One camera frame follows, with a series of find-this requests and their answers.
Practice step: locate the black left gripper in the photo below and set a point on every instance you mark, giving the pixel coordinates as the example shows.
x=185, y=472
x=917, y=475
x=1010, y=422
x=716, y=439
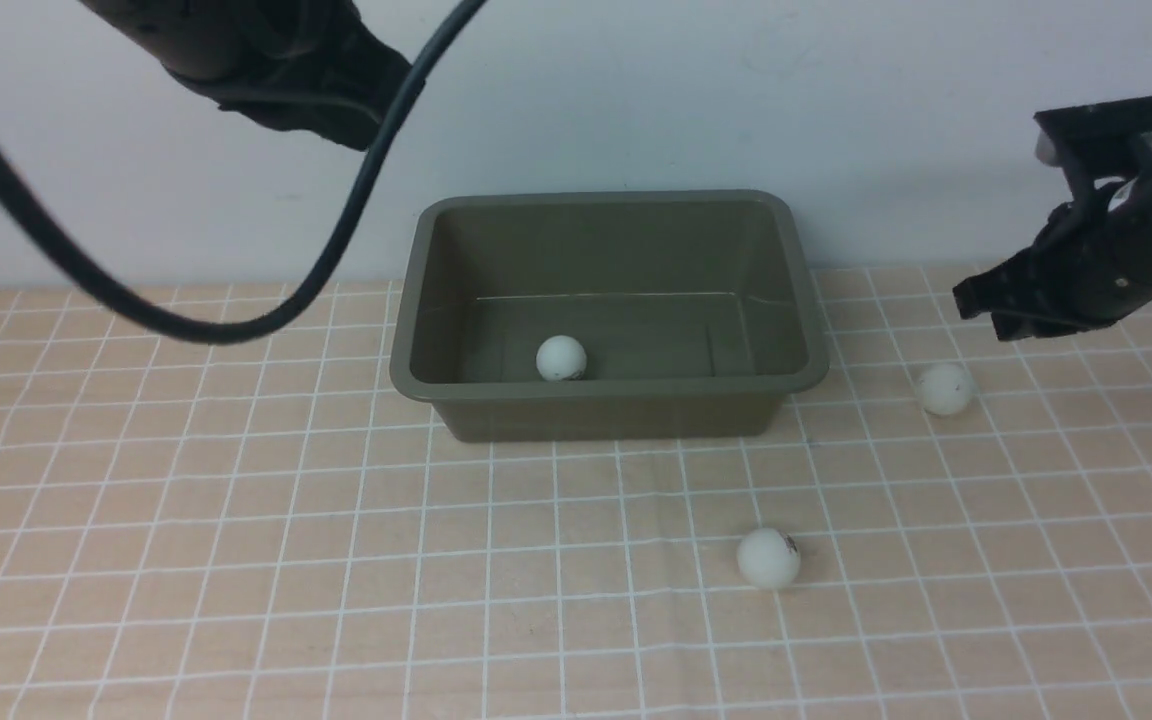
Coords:
x=309, y=66

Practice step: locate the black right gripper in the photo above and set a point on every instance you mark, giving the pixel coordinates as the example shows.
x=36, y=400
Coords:
x=1091, y=264

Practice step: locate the olive green plastic bin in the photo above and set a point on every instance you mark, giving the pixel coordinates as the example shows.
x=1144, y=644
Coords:
x=696, y=308

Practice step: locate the white ball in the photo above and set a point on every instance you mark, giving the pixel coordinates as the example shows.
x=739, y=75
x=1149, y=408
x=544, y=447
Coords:
x=768, y=559
x=561, y=358
x=945, y=389

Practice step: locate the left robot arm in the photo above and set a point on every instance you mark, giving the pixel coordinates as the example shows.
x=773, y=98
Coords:
x=192, y=36

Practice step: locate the checkered orange tablecloth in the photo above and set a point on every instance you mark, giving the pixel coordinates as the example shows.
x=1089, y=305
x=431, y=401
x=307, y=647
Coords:
x=269, y=531

